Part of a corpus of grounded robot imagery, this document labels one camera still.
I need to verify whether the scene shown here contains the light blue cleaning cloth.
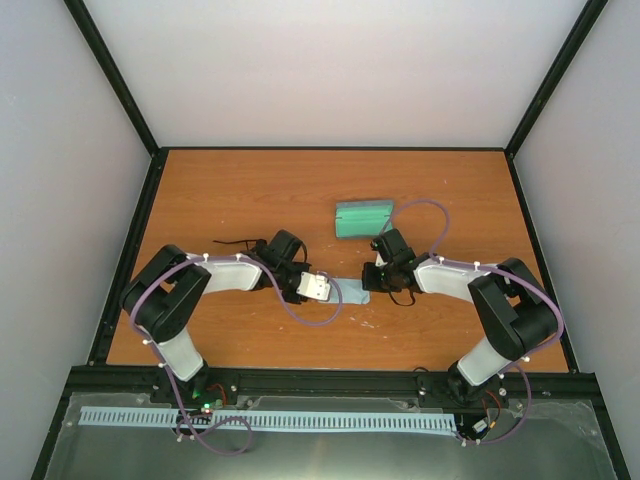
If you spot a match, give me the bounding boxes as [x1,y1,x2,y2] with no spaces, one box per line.
[324,278,371,305]

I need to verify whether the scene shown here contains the black sunglasses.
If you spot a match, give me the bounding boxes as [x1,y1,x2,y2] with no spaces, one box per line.
[213,239,267,259]

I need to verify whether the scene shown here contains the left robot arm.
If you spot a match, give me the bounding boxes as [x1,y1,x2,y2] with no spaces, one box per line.
[120,230,310,403]

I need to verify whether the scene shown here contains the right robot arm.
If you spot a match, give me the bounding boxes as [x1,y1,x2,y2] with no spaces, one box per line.
[362,229,564,406]

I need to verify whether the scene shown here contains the left controller board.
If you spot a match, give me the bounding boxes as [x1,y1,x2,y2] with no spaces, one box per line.
[192,383,228,415]

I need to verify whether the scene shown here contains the right controller connector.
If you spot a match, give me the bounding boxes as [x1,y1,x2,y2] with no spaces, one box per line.
[457,387,507,444]

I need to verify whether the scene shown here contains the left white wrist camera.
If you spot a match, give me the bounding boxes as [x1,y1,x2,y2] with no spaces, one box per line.
[296,272,331,302]

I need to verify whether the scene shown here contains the black enclosure frame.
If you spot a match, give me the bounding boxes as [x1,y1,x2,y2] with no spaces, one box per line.
[32,1,629,479]

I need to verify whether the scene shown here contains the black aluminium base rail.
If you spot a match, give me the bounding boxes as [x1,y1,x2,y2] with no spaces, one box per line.
[63,365,603,411]

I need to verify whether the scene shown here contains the light blue cable duct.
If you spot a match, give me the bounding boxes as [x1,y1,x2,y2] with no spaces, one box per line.
[77,406,456,436]

